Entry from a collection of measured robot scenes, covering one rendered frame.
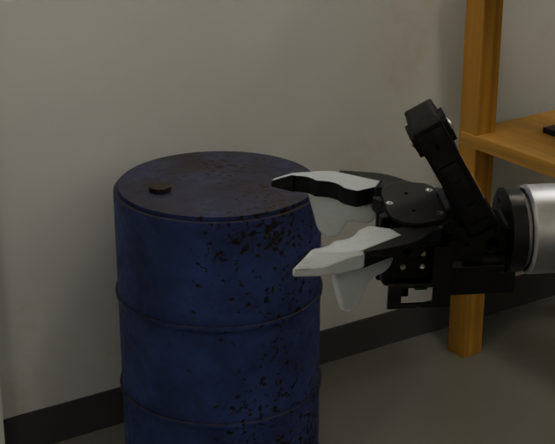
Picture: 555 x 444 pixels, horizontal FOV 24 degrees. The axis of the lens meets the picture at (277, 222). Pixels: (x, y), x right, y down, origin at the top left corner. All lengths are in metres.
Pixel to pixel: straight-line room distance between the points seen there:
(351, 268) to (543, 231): 0.17
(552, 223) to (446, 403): 3.00
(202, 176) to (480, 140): 1.03
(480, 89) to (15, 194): 1.45
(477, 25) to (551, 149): 0.43
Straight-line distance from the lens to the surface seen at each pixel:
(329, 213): 1.11
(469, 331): 4.29
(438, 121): 1.00
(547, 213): 1.06
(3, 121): 3.44
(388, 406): 4.00
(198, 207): 3.14
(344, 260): 0.98
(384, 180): 1.09
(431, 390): 4.10
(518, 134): 4.06
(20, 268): 3.59
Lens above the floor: 1.95
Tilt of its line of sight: 21 degrees down
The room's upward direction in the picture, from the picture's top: straight up
